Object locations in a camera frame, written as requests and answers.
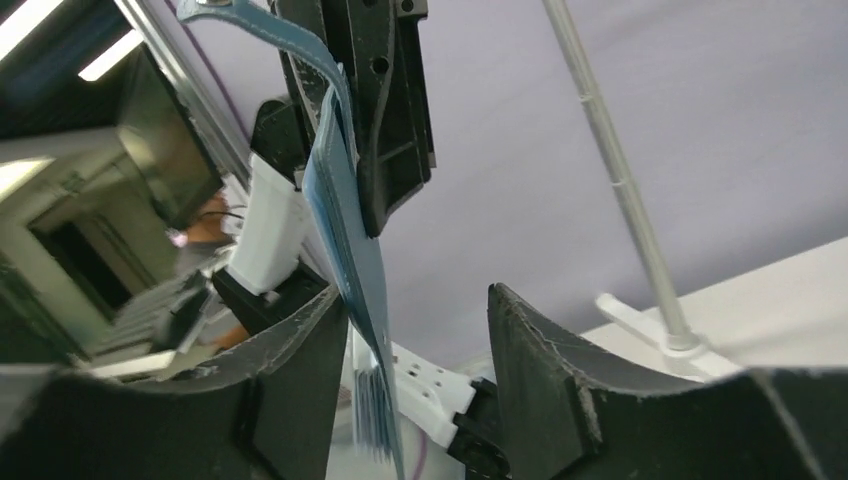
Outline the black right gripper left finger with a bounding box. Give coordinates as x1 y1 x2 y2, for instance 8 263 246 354
1 287 347 479

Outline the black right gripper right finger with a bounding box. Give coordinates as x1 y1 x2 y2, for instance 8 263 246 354
488 283 847 479

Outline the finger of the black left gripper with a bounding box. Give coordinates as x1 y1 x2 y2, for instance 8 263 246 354
321 0 435 237
271 0 328 142

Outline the blue leather card holder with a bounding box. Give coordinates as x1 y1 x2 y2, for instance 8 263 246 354
177 1 406 479

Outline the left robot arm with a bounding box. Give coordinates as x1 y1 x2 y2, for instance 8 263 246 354
179 1 510 479

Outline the white clothes rack stand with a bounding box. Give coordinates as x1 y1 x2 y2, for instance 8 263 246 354
544 1 742 381

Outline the black keyboard on desk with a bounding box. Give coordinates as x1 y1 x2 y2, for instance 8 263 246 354
82 273 219 382

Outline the black computer monitor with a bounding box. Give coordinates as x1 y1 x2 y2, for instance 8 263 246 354
116 46 222 230

